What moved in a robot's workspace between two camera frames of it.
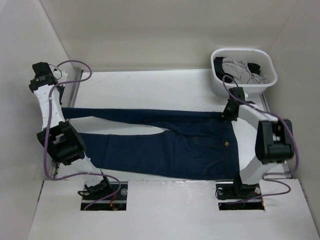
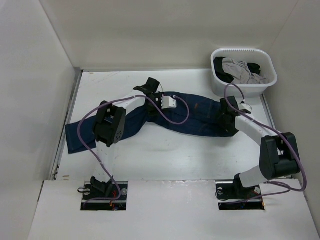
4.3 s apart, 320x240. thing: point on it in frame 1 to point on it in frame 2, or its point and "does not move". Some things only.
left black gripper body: [61, 89] to [151, 109]
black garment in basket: [220, 72] does not move
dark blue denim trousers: [188, 145] to [203, 114]
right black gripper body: [227, 114] to [227, 127]
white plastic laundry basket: [250, 69] does not move
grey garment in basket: [240, 72] does not move
